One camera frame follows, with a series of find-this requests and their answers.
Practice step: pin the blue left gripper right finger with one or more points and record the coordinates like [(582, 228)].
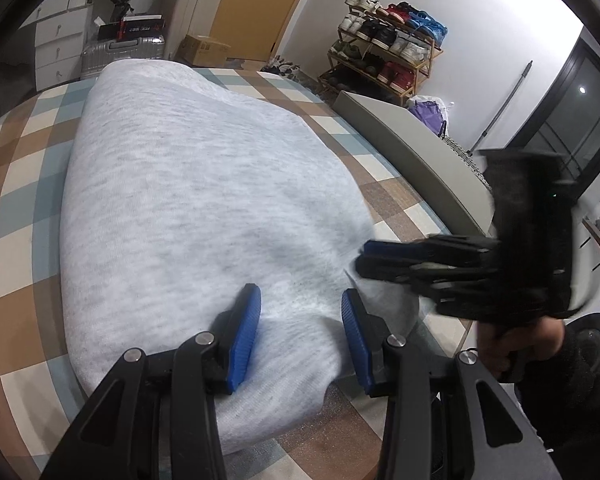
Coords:
[(362, 339)]

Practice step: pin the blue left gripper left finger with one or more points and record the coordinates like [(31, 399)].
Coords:
[(240, 335)]

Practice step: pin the light grey sweatshirt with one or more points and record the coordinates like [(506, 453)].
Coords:
[(178, 193)]

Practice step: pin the person's right forearm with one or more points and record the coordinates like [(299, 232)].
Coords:
[(561, 398)]

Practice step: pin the person's right hand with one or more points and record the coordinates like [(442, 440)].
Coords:
[(507, 352)]

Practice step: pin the grey bed end bench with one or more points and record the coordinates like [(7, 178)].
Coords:
[(435, 171)]

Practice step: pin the black glass balcony door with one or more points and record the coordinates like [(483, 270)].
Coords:
[(567, 121)]

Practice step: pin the grey mop pole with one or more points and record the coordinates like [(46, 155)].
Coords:
[(498, 114)]

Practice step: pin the purple bag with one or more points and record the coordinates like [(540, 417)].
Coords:
[(432, 112)]

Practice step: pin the plaid bed sheet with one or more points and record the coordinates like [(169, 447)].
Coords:
[(39, 394)]

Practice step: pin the wooden shoe rack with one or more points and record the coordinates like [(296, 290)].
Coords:
[(385, 52)]

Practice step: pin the cardboard box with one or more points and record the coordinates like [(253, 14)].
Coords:
[(202, 51)]

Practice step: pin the silver suitcase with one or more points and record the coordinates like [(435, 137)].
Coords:
[(96, 56)]

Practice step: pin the black shoe box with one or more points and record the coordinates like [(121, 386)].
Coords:
[(140, 26)]

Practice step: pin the wooden door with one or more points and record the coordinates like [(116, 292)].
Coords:
[(252, 28)]

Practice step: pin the white narrow cabinet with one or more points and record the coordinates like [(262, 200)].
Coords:
[(186, 18)]

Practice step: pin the white drawer dresser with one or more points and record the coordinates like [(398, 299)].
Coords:
[(60, 35)]

